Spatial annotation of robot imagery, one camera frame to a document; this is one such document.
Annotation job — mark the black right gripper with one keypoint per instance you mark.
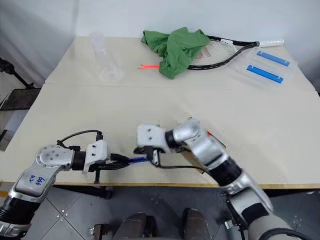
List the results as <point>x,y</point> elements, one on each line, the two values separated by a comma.
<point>146,151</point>

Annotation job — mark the black table frame bar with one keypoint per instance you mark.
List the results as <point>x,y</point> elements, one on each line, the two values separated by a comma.
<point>97,191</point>

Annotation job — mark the blue pen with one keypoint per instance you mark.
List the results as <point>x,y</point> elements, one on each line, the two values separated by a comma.
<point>138,160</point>

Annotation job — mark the clear plastic flask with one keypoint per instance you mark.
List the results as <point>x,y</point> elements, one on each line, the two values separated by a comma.
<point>105,60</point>

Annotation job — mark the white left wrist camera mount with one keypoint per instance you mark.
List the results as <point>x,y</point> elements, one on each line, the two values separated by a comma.
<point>97,150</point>

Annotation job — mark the black tripod stand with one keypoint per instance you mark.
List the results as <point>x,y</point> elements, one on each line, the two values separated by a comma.
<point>15,72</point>

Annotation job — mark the green cloth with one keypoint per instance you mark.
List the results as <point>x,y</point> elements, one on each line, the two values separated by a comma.
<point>177,50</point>

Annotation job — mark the black tennis racket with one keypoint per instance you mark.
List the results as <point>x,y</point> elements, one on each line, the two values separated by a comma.
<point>217,51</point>

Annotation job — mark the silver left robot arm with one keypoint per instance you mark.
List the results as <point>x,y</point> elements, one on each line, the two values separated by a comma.
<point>47,157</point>

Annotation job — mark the orange red clip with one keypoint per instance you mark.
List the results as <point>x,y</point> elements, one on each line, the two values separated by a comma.
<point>150,66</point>

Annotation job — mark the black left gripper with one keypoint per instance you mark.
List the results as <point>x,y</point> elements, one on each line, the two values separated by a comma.
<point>105,165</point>

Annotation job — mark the blue bar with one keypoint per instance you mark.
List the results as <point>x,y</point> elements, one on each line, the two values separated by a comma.
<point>273,58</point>
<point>265,74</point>

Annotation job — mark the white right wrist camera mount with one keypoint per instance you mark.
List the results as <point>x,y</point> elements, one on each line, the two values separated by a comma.
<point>147,136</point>

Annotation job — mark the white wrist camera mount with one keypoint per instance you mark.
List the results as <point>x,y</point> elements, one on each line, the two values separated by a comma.
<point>147,136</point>
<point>97,150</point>

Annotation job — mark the dark rounded shape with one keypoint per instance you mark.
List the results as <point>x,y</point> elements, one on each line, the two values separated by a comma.
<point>136,226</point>
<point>197,225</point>

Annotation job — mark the clear plastic case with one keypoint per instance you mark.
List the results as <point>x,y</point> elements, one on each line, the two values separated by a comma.
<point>292,72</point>

